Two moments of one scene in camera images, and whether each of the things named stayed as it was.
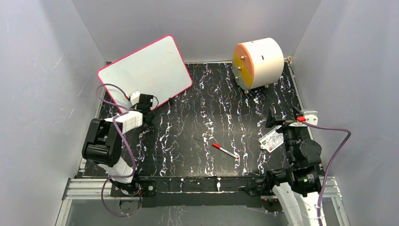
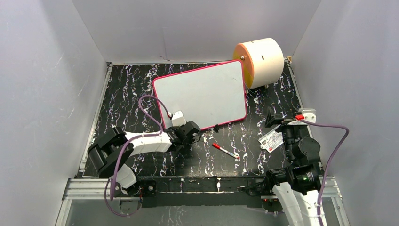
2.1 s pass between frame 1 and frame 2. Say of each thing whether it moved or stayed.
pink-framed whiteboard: moved
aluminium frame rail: stayed
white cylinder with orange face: stayed
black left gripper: moved
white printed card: stayed
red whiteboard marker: stayed
